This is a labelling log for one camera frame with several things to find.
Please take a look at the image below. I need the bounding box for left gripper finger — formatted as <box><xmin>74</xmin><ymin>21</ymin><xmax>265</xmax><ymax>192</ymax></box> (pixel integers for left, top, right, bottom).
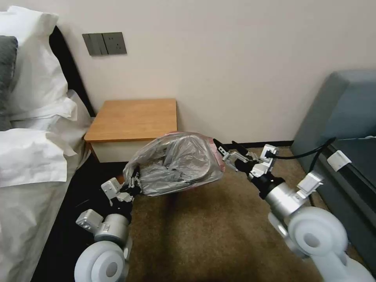
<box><xmin>119</xmin><ymin>175</ymin><xmax>136</xmax><ymax>195</ymax></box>
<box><xmin>131</xmin><ymin>164</ymin><xmax>145</xmax><ymax>195</ymax></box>

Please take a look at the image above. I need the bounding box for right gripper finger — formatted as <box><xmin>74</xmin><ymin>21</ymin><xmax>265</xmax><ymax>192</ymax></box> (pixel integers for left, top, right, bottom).
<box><xmin>225</xmin><ymin>158</ymin><xmax>250</xmax><ymax>175</ymax></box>
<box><xmin>213</xmin><ymin>137</ymin><xmax>252</xmax><ymax>162</ymax></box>

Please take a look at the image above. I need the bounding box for wooden nightstand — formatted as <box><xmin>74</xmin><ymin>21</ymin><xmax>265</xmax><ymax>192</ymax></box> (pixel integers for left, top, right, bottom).
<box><xmin>84</xmin><ymin>98</ymin><xmax>178</xmax><ymax>164</ymax></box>

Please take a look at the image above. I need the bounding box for black bed base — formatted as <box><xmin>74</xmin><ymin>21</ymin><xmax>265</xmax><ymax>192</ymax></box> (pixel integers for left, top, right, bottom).
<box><xmin>30</xmin><ymin>146</ymin><xmax>133</xmax><ymax>282</ymax></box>

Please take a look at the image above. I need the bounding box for white duvet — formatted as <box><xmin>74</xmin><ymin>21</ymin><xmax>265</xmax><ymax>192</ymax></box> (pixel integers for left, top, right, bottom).
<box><xmin>0</xmin><ymin>91</ymin><xmax>92</xmax><ymax>282</ymax></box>

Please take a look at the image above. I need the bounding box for grey blue sofa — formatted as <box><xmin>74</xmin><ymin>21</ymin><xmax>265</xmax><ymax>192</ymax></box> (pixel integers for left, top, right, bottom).
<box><xmin>290</xmin><ymin>69</ymin><xmax>376</xmax><ymax>277</ymax></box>

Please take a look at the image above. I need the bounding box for black headboard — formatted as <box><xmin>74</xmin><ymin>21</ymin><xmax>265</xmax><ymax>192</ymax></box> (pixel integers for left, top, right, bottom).
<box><xmin>48</xmin><ymin>25</ymin><xmax>96</xmax><ymax>119</ymax></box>

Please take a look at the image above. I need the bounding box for large white pillow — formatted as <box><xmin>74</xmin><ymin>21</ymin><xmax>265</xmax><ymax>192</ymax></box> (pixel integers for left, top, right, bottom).
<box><xmin>0</xmin><ymin>5</ymin><xmax>70</xmax><ymax>118</ymax></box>

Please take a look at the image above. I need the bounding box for grey pillow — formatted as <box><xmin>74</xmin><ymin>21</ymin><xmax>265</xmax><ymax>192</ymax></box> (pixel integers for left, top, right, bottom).
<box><xmin>0</xmin><ymin>35</ymin><xmax>19</xmax><ymax>132</ymax></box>

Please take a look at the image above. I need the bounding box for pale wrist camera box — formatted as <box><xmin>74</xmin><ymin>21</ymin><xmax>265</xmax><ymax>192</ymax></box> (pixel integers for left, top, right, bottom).
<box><xmin>101</xmin><ymin>177</ymin><xmax>122</xmax><ymax>207</ymax></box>
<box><xmin>251</xmin><ymin>144</ymin><xmax>280</xmax><ymax>179</ymax></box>

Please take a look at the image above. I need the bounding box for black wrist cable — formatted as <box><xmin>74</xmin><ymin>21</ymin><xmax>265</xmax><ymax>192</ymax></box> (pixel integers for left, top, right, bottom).
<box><xmin>271</xmin><ymin>137</ymin><xmax>337</xmax><ymax>177</ymax></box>

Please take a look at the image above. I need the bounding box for white cable clip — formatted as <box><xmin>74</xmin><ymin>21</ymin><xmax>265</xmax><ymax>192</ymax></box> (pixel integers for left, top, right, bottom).
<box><xmin>326</xmin><ymin>150</ymin><xmax>353</xmax><ymax>172</ymax></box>

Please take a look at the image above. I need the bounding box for grey wall socket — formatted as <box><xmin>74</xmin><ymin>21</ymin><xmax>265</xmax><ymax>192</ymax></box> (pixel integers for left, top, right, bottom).
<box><xmin>101</xmin><ymin>31</ymin><xmax>127</xmax><ymax>55</ymax></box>

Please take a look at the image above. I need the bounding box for grey wall switch panel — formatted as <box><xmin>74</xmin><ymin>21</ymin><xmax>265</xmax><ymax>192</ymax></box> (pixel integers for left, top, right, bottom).
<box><xmin>82</xmin><ymin>33</ymin><xmax>104</xmax><ymax>56</ymax></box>

